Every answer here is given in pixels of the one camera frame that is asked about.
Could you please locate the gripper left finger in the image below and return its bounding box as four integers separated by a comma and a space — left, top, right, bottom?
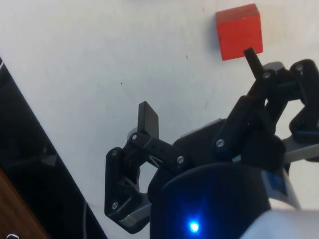
104, 101, 192, 234

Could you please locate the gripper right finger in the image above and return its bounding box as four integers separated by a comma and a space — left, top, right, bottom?
214, 47, 319, 175

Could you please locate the red cube block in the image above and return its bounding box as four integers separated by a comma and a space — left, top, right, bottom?
215, 3, 264, 61

